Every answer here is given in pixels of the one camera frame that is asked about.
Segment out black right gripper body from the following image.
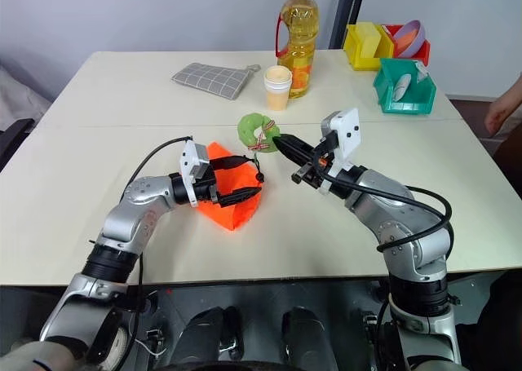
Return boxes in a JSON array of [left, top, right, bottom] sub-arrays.
[[290, 140, 339, 190]]

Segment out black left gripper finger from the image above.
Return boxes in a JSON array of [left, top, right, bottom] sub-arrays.
[[218, 186, 263, 209], [209, 154, 251, 172]]

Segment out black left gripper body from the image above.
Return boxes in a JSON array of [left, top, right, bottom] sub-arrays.
[[191, 161, 224, 209]]

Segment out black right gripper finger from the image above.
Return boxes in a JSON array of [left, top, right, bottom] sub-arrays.
[[276, 141, 314, 167], [272, 133, 318, 155]]

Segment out orange fabric pouch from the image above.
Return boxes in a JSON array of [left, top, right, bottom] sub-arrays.
[[195, 140, 267, 232]]

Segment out white tube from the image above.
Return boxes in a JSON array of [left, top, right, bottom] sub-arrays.
[[391, 73, 414, 104]]

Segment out person's bare hand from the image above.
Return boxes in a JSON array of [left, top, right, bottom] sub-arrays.
[[484, 95, 515, 135]]

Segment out green wreath with striped ribbon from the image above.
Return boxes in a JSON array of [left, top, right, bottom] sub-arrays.
[[237, 111, 283, 157]]

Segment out grey checked pot holder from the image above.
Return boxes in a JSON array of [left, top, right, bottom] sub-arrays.
[[170, 61, 263, 101]]

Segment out yellow plastic bin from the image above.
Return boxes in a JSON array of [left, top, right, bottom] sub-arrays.
[[343, 21, 395, 72]]

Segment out green plastic bin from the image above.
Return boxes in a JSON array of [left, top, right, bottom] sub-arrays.
[[372, 57, 438, 116]]

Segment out cooking oil bottle red cap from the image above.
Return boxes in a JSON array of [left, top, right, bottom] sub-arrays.
[[274, 0, 321, 100]]

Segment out small white packet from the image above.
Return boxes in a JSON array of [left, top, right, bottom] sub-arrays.
[[413, 60, 431, 83]]

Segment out orange plastic bowl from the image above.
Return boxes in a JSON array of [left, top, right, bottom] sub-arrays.
[[394, 29, 422, 52]]

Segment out red plastic bin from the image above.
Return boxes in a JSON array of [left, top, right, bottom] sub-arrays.
[[383, 23, 431, 68]]

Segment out purple plastic bowl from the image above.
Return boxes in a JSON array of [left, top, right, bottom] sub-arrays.
[[391, 19, 427, 60]]

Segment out black chair armrest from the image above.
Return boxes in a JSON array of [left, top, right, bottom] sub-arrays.
[[0, 117, 36, 173]]

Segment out grey fabric cover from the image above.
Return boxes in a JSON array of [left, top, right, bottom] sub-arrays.
[[0, 55, 55, 132]]

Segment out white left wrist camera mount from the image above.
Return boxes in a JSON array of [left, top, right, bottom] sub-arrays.
[[179, 140, 211, 207]]

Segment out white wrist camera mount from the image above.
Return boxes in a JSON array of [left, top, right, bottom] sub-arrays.
[[319, 107, 362, 195], [179, 140, 211, 207]]

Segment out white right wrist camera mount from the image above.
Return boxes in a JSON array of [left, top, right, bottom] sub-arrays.
[[319, 107, 362, 195]]

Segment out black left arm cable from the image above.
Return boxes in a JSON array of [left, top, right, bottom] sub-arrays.
[[124, 135, 194, 193]]

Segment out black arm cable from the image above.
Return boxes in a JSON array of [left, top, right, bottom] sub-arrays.
[[312, 142, 455, 254], [124, 135, 194, 193]]

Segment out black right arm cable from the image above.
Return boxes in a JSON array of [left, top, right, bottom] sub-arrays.
[[312, 142, 455, 254]]

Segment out dark metal post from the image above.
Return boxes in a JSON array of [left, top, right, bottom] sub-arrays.
[[327, 0, 369, 51]]

